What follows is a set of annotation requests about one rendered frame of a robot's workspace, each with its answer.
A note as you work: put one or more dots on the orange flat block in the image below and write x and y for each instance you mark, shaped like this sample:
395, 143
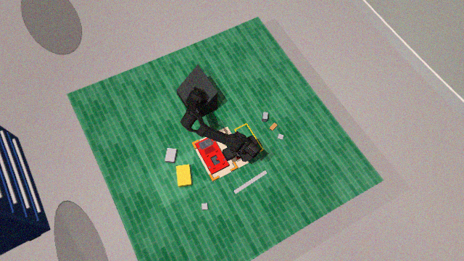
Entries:
272, 126

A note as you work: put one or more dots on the light grey flat bar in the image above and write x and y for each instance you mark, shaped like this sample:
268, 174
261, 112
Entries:
250, 181

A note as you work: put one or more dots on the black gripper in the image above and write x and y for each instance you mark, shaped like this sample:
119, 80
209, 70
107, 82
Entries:
229, 155

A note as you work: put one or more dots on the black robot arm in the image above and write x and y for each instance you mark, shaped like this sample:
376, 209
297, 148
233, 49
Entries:
236, 142

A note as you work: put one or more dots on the yellow rectangular block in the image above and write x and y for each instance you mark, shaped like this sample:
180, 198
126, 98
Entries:
184, 175

